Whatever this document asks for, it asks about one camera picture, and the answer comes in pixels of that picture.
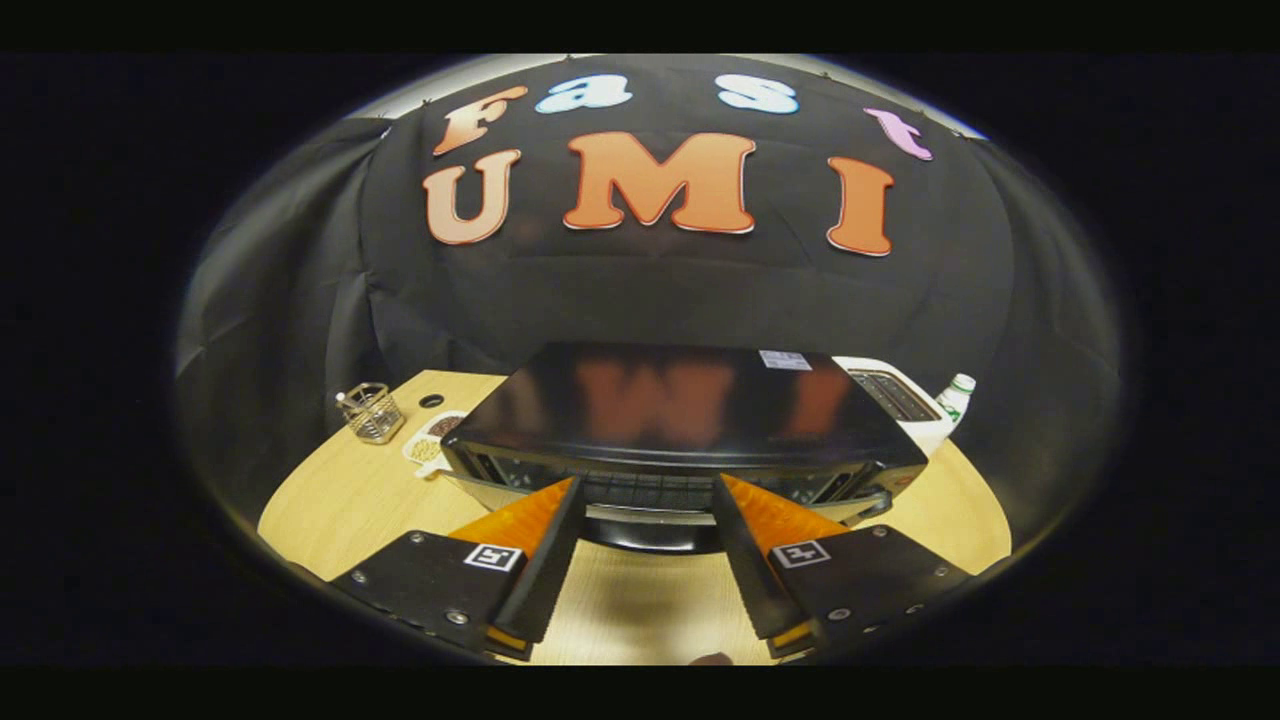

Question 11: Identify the metal wire basket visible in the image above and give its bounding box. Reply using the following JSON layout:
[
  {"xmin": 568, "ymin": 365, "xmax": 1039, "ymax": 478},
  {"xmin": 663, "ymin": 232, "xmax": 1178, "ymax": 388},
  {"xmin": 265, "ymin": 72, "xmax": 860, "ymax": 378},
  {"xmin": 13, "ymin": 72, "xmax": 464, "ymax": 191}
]
[{"xmin": 335, "ymin": 382, "xmax": 406, "ymax": 445}]

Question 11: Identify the white bottle with green label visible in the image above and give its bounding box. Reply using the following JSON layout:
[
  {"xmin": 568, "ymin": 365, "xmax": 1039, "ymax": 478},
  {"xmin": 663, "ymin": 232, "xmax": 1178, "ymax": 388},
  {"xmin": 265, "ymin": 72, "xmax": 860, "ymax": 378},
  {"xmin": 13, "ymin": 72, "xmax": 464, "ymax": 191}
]
[{"xmin": 935, "ymin": 373, "xmax": 977, "ymax": 426}]

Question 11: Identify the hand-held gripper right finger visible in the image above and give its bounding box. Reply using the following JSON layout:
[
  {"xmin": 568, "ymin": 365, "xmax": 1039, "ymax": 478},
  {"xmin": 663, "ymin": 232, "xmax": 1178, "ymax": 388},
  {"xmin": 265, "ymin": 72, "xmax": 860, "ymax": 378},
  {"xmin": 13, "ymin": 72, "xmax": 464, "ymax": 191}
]
[{"xmin": 712, "ymin": 472, "xmax": 976, "ymax": 659}]

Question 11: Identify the black toaster oven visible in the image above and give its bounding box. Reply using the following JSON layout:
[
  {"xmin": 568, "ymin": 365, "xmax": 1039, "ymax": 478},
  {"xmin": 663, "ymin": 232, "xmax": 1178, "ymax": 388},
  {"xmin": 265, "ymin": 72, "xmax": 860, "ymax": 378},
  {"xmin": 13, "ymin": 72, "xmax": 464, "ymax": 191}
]
[{"xmin": 440, "ymin": 342, "xmax": 929, "ymax": 556}]

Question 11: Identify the white plate with snacks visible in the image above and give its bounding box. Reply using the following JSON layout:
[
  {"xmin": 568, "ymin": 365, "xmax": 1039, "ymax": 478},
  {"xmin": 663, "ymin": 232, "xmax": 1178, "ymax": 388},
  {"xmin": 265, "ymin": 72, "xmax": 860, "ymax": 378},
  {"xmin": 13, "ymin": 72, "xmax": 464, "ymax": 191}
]
[{"xmin": 402, "ymin": 410, "xmax": 469, "ymax": 479}]

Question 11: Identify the white pop-up toaster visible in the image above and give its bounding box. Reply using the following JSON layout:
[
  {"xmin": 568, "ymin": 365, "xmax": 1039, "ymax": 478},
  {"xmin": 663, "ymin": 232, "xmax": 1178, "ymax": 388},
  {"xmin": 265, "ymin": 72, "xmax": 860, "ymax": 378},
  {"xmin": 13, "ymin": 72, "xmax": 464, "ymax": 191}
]
[{"xmin": 832, "ymin": 356, "xmax": 956, "ymax": 459}]

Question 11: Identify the black backdrop cloth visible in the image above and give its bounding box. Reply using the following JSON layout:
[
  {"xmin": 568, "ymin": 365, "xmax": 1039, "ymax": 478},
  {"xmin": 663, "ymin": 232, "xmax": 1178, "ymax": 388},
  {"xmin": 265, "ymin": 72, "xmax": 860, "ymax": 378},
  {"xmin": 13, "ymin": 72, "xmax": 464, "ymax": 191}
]
[{"xmin": 175, "ymin": 55, "xmax": 1121, "ymax": 521}]

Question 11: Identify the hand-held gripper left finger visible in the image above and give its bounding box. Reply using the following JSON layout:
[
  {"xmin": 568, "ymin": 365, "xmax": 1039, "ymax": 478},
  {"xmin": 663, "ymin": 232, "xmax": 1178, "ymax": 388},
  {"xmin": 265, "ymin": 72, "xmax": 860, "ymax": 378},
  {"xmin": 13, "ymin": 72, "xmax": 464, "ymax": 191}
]
[{"xmin": 330, "ymin": 476, "xmax": 586, "ymax": 661}]

